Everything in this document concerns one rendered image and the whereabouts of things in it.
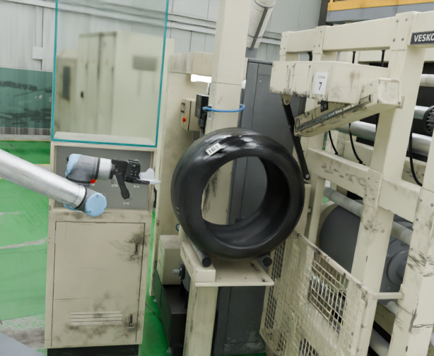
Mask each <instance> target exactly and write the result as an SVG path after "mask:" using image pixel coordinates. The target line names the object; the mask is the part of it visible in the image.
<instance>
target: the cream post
mask: <svg viewBox="0 0 434 356"><path fill-rule="evenodd" d="M251 2H252V0H219V2H218V15H217V22H216V36H215V43H214V51H213V63H212V71H211V84H210V88H209V89H210V92H209V104H211V105H213V108H212V109H224V110H232V109H239V106H240V94H241V88H242V86H241V85H242V76H243V70H244V63H245V52H246V45H247V34H248V27H249V20H250V9H251ZM208 113H209V112H207V120H206V133H205V135H206V134H208V133H210V132H212V131H215V130H218V129H224V128H229V127H237V119H238V112H213V111H212V115H211V120H210V119H208ZM232 167H233V160H231V161H230V162H227V163H226V164H224V165H223V166H222V167H220V168H219V169H218V170H217V171H216V172H215V173H214V174H213V175H212V177H211V178H210V180H209V181H208V183H207V185H206V187H205V189H204V192H203V196H202V202H201V213H202V217H203V219H205V220H207V221H209V222H211V223H216V224H220V225H225V223H226V217H227V210H228V199H229V192H230V180H231V174H232ZM217 296H218V286H216V287H195V286H194V284H193V282H192V279H191V280H190V287H189V301H188V307H187V321H186V329H185V336H184V350H183V356H211V346H212V339H213V327H214V321H215V314H216V303H217Z"/></svg>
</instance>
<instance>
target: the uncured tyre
mask: <svg viewBox="0 0 434 356"><path fill-rule="evenodd" d="M217 143H219V144H220V146H221V147H222V148H221V149H220V150H217V151H216V152H215V153H213V154H212V155H209V154H208V153H207V152H206V150H207V149H209V148H210V147H212V146H214V145H215V144H217ZM249 156H253V157H258V158H259V159H260V160H261V161H262V164H263V166H264V169H265V171H266V180H267V183H266V192H265V195H264V198H263V200H262V202H261V203H260V205H259V207H258V208H257V209H256V211H255V212H253V214H251V215H250V216H249V217H247V218H245V219H244V220H241V221H240V222H236V223H233V224H229V225H220V224H216V223H212V222H209V221H207V220H205V219H203V217H202V213H201V200H202V196H203V192H204V189H205V187H206V185H207V183H208V181H209V180H210V178H211V177H212V175H213V174H214V173H215V172H216V171H217V170H218V169H219V168H220V167H222V166H223V165H224V164H226V163H227V162H230V161H231V160H234V159H237V158H242V157H249ZM170 188H171V190H170V196H171V202H172V208H173V210H174V212H175V215H176V217H177V219H178V221H179V223H180V225H181V226H182V229H183V230H184V232H185V234H186V235H187V237H188V238H189V239H190V241H191V242H192V243H193V244H194V245H195V246H196V247H198V248H199V249H200V250H202V251H203V252H205V253H206V254H208V255H210V256H213V257H216V258H217V259H222V260H225V261H249V260H252V259H257V258H259V257H261V256H264V255H266V254H268V253H270V252H271V251H273V250H275V249H276V248H277V247H279V246H280V245H281V244H282V243H284V242H285V241H286V239H287V238H288V237H289V236H290V235H291V233H292V232H293V231H294V229H295V227H296V225H297V224H298V221H299V219H300V216H301V214H302V211H303V207H304V203H305V183H304V179H303V174H302V172H301V170H300V167H299V165H298V163H297V162H296V160H295V158H294V157H293V155H292V154H291V153H290V151H289V150H288V149H287V148H286V147H285V146H283V145H282V144H281V143H279V142H278V141H276V140H275V139H273V138H271V137H268V136H265V135H264V134H262V133H259V132H257V131H253V130H251V129H246V128H240V127H229V128H224V129H218V130H215V131H212V132H210V133H208V134H206V135H204V136H202V137H201V138H199V139H198V140H196V141H195V142H194V143H193V144H191V145H190V147H188V149H186V151H185V152H184V153H183V155H182V157H181V158H180V160H179V161H178V163H177V165H176V168H175V171H174V173H173V176H172V181H171V187H170ZM172 192H173V193H172ZM176 206H178V207H179V212H180V215H178V214H177V207H176Z"/></svg>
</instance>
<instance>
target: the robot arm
mask: <svg viewBox="0 0 434 356"><path fill-rule="evenodd" d="M140 167H141V165H140V162H138V161H133V160H127V161H124V160H117V159H116V158H113V159H112V162H111V160H108V159H105V158H96V157H91V156H87V155H81V154H80V155H78V154H71V155H70V157H69V162H68V165H67V169H66V173H65V175H66V176H68V179H65V178H63V177H60V176H59V175H56V174H54V173H52V172H49V171H47V170H45V169H43V168H41V167H38V166H37V165H34V164H32V163H30V162H28V161H25V160H23V159H21V158H18V157H16V156H15V155H12V154H10V153H7V152H6V151H4V150H1V149H0V178H2V179H5V180H8V181H10V182H13V183H14V184H17V185H20V186H23V187H25V188H26V189H29V190H32V191H35V192H37V193H39V194H42V195H44V196H47V197H49V198H52V199H54V200H56V201H59V202H61V203H63V204H64V207H65V208H68V209H69V210H74V211H82V212H84V213H86V214H87V215H89V216H93V217H95V216H99V215H101V214H102V213H103V212H104V210H105V209H106V206H107V201H106V198H105V197H104V196H103V195H102V194H101V193H98V192H96V191H93V190H91V189H90V181H91V179H97V180H102V181H107V180H108V178H109V179H112V178H113V175H115V176H116V178H117V181H118V184H119V187H120V190H121V196H122V198H124V200H125V199H128V198H129V196H130V194H129V190H128V189H127V188H126V185H125V183H124V182H129V183H132V184H159V183H160V181H159V180H157V179H155V177H154V171H153V170H152V169H151V168H149V169H148V170H147V171H146V172H140V170H141V169H140ZM115 170H116V171H115Z"/></svg>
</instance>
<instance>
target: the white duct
mask: <svg viewBox="0 0 434 356"><path fill-rule="evenodd" d="M275 2H276V0H253V2H252V6H251V9H250V20H249V27H248V34H247V45H246V47H249V48H250V47H251V45H252V41H253V39H254V36H255V33H256V31H257V28H258V25H259V22H260V20H261V18H262V14H263V12H264V7H265V6H266V7H269V9H268V11H267V13H266V16H265V19H264V22H263V24H262V27H261V30H260V32H259V35H258V38H257V41H256V43H255V46H254V48H258V46H259V43H260V41H261V38H262V36H263V34H264V30H265V28H266V24H267V23H268V20H269V17H270V15H271V12H272V10H273V7H274V5H275Z"/></svg>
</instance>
